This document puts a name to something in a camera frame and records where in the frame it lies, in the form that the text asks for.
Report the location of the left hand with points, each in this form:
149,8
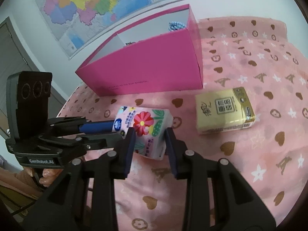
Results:
48,175

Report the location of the blue gingham scrunchie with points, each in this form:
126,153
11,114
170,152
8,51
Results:
175,26

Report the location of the pink patterned bed sheet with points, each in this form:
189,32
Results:
248,52

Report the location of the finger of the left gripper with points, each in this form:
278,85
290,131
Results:
96,126
99,141

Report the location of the pink cardboard box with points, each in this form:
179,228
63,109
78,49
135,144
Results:
160,60

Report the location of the grey wooden door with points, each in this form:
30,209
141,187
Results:
28,96

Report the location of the yellow tissue pack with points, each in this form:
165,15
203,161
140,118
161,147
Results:
224,110

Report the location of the colourful wall map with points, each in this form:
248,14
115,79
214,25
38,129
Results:
75,23

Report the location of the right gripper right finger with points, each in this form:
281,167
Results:
217,195

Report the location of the floral tissue pack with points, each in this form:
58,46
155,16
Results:
149,124

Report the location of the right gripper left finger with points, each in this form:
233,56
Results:
82,196

